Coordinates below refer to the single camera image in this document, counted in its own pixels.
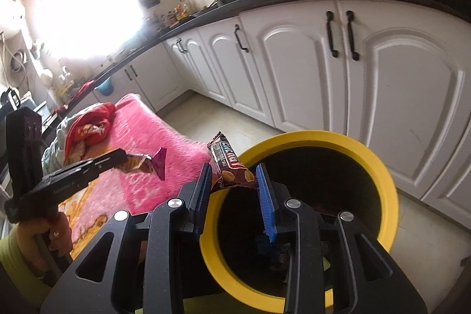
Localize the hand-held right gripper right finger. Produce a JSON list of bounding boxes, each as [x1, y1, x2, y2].
[[256, 163, 428, 314]]

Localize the person's left hand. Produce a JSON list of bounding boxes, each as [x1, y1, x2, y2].
[[16, 213, 74, 278]]

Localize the blue basin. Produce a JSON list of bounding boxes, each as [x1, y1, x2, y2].
[[95, 79, 115, 96]]

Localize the white water heater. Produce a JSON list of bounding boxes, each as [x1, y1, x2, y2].
[[0, 1, 26, 39]]

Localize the dark brown snack bar wrapper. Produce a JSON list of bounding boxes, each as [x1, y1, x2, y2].
[[207, 131, 259, 190]]

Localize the person's left forearm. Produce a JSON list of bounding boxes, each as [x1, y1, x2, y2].
[[0, 226, 52, 300]]

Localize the white base cabinets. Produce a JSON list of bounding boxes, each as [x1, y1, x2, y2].
[[107, 0, 471, 226]]

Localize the printed pink blanket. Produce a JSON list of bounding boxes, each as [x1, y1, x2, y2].
[[55, 93, 221, 256]]

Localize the purple snack wrapper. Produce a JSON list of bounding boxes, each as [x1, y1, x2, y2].
[[125, 148, 166, 179]]

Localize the red printed cloth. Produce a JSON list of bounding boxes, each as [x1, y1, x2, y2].
[[64, 102, 116, 162]]

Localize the group of condiment bottles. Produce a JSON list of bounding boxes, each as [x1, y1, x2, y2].
[[162, 3, 192, 24]]

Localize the light green garment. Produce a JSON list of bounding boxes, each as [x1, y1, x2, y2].
[[42, 102, 96, 171]]

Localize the yellow-rimmed black trash can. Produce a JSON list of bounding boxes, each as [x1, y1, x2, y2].
[[199, 130, 400, 313]]

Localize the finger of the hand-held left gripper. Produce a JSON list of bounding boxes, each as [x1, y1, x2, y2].
[[64, 148, 128, 173]]

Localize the red rag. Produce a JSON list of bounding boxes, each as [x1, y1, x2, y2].
[[72, 80, 96, 101]]

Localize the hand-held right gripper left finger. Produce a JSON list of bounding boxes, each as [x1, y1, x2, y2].
[[40, 163, 214, 314]]

